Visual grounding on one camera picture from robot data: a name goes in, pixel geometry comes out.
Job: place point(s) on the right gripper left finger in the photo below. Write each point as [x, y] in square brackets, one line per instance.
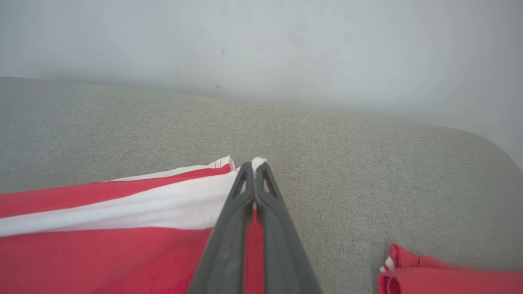
[226, 253]

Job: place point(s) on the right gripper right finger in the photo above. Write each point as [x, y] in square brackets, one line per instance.
[282, 253]

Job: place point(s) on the red white sports jersey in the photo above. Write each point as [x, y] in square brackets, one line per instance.
[102, 257]

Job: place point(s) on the grey fabric sofa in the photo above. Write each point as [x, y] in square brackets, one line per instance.
[367, 175]

